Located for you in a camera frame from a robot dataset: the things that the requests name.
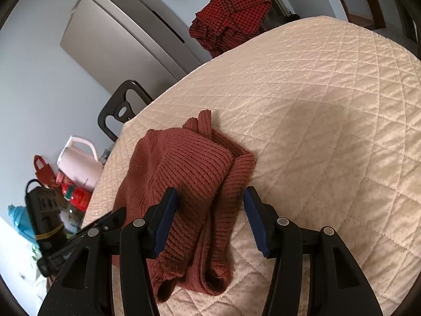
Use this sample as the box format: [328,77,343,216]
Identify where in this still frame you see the silver refrigerator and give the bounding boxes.
[60,0,211,97]

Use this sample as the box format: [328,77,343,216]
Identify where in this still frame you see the red gift bag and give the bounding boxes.
[33,155,55,188]

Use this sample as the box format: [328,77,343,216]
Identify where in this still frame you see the black power strip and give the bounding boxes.
[26,179,68,254]

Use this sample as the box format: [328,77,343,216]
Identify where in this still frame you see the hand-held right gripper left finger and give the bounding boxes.
[38,187,180,316]

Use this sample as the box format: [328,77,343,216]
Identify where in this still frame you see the cream quilted blanket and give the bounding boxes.
[81,16,421,316]

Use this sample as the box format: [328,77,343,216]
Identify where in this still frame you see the dark wooden chair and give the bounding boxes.
[98,80,153,142]

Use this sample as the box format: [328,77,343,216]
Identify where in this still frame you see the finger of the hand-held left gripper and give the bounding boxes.
[76,207,127,238]

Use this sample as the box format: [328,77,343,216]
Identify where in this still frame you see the red packets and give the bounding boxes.
[56,171,93,211]

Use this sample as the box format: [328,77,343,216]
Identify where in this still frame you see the pink jug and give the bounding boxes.
[57,135,103,192]

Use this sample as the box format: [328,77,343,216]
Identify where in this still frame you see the red checked garment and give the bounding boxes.
[189,0,272,59]

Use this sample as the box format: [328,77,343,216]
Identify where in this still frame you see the rust knit sweater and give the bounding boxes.
[112,108,256,304]

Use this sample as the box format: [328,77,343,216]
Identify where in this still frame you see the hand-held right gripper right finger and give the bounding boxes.
[243,186,384,316]

